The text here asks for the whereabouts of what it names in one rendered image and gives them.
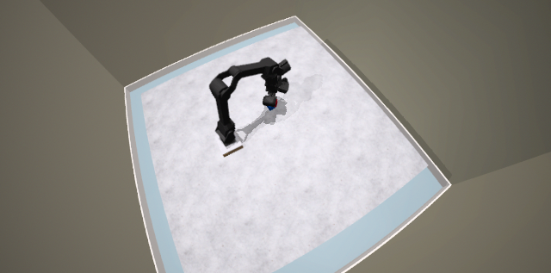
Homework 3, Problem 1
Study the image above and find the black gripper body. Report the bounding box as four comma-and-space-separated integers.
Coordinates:
263, 76, 282, 107

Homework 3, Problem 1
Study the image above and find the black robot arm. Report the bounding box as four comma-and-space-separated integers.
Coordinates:
209, 58, 291, 146

